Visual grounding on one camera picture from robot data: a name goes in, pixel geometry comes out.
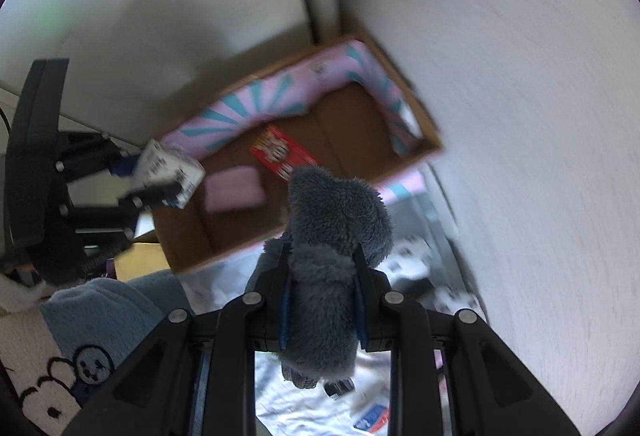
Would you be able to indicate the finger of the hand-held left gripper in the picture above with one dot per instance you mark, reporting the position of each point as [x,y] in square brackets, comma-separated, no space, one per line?
[147,197]
[87,153]

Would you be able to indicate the pink folded cloth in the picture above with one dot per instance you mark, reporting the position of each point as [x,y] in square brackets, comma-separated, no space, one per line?
[232,188]

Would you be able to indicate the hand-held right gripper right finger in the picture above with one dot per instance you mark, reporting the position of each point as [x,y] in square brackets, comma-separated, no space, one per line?
[361,316]

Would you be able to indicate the light blue fleece cloth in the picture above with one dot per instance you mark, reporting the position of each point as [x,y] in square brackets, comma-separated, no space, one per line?
[100,316]

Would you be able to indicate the cardboard box pink striped flaps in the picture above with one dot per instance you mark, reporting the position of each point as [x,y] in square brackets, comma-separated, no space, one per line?
[345,126]

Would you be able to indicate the grey blue fuzzy plush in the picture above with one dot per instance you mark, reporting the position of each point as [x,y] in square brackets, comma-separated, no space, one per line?
[320,241]

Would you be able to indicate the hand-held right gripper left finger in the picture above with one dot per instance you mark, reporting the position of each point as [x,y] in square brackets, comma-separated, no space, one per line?
[284,316]

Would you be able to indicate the white fleece cloth bear print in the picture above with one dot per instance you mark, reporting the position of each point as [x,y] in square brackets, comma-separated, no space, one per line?
[30,356]

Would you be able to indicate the blue red white packet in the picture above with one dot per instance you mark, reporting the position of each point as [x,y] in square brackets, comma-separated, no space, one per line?
[372,418]

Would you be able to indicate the small black packet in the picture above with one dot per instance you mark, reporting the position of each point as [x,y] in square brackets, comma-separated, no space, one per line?
[340,388]

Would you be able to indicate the small tan cardboard box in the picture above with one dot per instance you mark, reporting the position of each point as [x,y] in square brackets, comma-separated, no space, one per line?
[142,261]

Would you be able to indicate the small white box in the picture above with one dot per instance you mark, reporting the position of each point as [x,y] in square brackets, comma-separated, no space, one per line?
[165,163]

